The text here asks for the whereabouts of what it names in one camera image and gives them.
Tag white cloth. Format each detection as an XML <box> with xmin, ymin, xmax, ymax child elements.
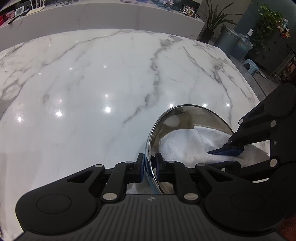
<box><xmin>157</xmin><ymin>126</ymin><xmax>270</xmax><ymax>168</ymax></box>

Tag blue stainless steel bowl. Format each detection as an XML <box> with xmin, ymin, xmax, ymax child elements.
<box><xmin>145</xmin><ymin>104</ymin><xmax>235</xmax><ymax>194</ymax></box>

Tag light blue plastic stool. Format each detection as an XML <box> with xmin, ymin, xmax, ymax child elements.
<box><xmin>242</xmin><ymin>59</ymin><xmax>259</xmax><ymax>75</ymax></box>

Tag blue water bottle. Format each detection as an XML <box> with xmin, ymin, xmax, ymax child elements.
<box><xmin>233</xmin><ymin>34</ymin><xmax>253</xmax><ymax>61</ymax></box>

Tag grey trash bin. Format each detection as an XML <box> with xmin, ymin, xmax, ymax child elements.
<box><xmin>214</xmin><ymin>25</ymin><xmax>240</xmax><ymax>56</ymax></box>

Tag dark wooden cabinet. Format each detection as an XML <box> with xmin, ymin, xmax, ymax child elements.
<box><xmin>246</xmin><ymin>32</ymin><xmax>295</xmax><ymax>82</ymax></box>

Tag green potted plant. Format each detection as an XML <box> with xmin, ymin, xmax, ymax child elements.
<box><xmin>199</xmin><ymin>0</ymin><xmax>243</xmax><ymax>43</ymax></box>

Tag leafy plant on cabinet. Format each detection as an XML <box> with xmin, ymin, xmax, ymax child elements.
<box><xmin>251</xmin><ymin>4</ymin><xmax>287</xmax><ymax>54</ymax></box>

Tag black white toy figures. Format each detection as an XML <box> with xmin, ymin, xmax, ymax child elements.
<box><xmin>180</xmin><ymin>5</ymin><xmax>200</xmax><ymax>19</ymax></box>

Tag white marble tv console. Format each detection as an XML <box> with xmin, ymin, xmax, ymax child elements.
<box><xmin>1</xmin><ymin>1</ymin><xmax>205</xmax><ymax>50</ymax></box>

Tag white wifi router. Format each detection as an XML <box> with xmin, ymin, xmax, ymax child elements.
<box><xmin>25</xmin><ymin>0</ymin><xmax>46</xmax><ymax>16</ymax></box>

